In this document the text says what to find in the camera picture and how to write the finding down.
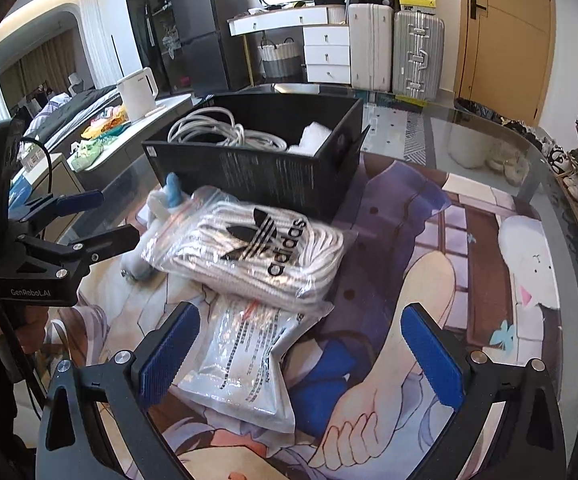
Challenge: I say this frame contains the printed cartoon table mat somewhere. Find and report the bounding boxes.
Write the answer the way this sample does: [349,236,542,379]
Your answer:
[44,150,566,480]

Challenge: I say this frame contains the white foam piece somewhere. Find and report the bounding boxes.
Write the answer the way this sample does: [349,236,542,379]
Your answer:
[288,120,338,157]

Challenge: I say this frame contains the black cardboard box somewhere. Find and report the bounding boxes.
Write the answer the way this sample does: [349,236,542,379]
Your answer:
[141,91,371,224]

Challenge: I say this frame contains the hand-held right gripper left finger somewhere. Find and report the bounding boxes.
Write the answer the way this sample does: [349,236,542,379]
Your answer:
[36,302,202,480]

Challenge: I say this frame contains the bed with dark bedding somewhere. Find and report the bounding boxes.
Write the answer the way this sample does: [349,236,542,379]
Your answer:
[20,84,130,142]

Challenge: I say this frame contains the white low table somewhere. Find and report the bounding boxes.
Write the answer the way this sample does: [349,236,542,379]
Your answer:
[65,91,211,192]

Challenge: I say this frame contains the green cloth item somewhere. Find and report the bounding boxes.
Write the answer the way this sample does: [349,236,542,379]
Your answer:
[68,138,108,172]

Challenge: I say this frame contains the black glass cabinet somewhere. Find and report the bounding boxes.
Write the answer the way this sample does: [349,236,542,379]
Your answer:
[120,0,181,100]

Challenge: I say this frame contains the white suitcase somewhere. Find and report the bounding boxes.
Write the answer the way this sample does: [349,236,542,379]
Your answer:
[346,2,396,96]

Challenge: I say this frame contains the white electric kettle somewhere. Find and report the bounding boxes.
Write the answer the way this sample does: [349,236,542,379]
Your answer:
[116,66,161,122]

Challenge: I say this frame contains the beige fluffy slippers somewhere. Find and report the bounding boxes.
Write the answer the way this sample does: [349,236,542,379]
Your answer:
[486,141,528,187]

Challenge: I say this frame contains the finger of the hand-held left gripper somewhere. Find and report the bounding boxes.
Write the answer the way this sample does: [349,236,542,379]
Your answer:
[11,188,106,224]
[16,225,140,272]

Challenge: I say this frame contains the white cable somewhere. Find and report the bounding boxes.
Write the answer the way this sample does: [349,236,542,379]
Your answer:
[167,106,291,152]

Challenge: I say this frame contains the beige side cabinet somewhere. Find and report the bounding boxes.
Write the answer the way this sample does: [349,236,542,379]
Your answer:
[8,151,88,242]

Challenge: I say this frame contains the silver suitcase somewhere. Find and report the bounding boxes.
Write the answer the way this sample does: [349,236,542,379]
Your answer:
[391,9,446,102]

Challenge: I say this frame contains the colourful snack packets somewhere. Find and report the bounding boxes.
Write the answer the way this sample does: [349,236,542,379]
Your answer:
[80,104,133,139]

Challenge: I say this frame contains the white soft toy blue tip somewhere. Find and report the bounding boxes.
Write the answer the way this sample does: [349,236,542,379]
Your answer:
[120,172,196,282]

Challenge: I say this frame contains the trash bin with black bag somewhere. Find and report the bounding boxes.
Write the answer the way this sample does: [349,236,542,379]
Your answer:
[446,97,501,169]

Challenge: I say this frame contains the white dressing table with drawers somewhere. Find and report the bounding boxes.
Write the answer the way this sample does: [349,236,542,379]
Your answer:
[227,4,353,84]

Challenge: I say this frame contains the brown curtain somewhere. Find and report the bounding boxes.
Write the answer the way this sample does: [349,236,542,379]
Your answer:
[0,34,78,102]

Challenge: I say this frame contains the bag of white shoelaces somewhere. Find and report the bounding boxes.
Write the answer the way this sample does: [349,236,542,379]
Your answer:
[141,185,361,319]

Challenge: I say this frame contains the wooden door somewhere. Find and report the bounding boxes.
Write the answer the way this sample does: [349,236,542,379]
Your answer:
[456,0,556,117]

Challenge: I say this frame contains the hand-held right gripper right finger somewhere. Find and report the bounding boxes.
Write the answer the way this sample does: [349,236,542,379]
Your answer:
[400,304,568,480]

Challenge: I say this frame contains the dark grey refrigerator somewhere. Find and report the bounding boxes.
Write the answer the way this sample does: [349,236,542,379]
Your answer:
[167,0,256,97]

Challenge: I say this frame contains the grey and white basket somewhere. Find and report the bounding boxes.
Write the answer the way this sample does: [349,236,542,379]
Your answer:
[258,35,305,81]

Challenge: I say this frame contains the white bag with printed text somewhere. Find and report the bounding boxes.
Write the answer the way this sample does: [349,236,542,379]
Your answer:
[175,296,336,434]

